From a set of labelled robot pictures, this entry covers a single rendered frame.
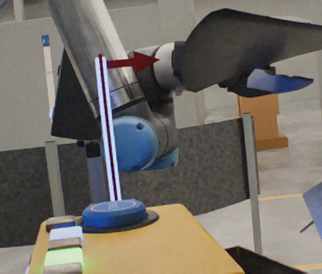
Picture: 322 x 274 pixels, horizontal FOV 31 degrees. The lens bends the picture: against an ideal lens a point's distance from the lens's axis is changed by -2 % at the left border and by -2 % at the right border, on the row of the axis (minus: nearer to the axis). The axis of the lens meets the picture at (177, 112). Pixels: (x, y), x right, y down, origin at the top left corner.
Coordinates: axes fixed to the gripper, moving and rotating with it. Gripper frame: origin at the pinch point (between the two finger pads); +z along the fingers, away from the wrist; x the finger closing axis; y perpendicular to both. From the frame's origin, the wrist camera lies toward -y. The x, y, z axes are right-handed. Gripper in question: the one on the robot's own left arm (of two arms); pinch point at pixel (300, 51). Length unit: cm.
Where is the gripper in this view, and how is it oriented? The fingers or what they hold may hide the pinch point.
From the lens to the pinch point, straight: 73.2
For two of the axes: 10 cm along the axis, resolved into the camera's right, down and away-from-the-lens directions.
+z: 7.2, -0.3, -6.9
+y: 6.9, 0.0, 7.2
